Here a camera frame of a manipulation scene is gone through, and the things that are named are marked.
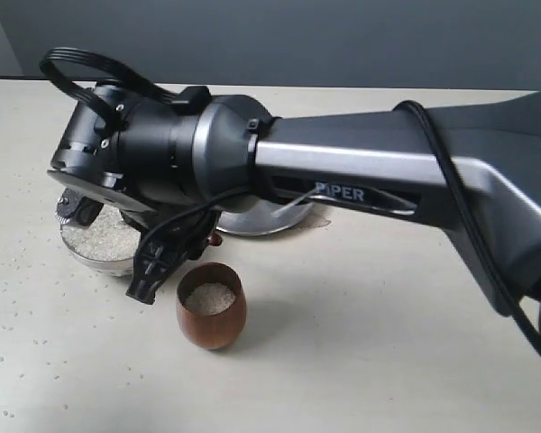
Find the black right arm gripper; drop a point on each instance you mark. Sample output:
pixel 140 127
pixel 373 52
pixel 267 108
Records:
pixel 86 162

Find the dark red wooden spoon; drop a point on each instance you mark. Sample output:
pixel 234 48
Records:
pixel 215 239

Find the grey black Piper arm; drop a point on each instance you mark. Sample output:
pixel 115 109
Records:
pixel 173 168

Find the steel bowl of rice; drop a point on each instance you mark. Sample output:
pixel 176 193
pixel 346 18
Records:
pixel 107 246

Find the brown wooden cup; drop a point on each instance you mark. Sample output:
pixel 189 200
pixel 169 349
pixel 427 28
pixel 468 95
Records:
pixel 211 307

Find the round steel plate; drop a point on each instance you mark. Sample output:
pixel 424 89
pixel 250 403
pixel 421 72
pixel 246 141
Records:
pixel 264 218

